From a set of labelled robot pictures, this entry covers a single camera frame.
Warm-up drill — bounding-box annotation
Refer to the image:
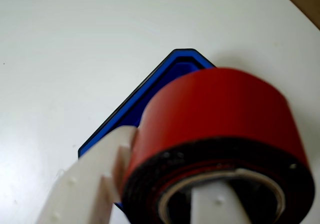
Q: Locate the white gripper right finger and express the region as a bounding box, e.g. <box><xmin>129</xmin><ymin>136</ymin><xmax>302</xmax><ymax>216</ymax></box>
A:
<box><xmin>190</xmin><ymin>181</ymin><xmax>253</xmax><ymax>224</ymax></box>

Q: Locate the blue square box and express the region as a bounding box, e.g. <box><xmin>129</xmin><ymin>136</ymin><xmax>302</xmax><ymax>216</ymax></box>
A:
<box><xmin>77</xmin><ymin>48</ymin><xmax>217</xmax><ymax>216</ymax></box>

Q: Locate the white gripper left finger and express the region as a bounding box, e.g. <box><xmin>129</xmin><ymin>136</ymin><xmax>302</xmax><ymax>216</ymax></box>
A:
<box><xmin>34</xmin><ymin>125</ymin><xmax>139</xmax><ymax>224</ymax></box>

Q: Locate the red tape roll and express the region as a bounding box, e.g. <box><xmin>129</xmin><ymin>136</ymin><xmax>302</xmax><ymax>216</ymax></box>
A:
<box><xmin>121</xmin><ymin>67</ymin><xmax>315</xmax><ymax>224</ymax></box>

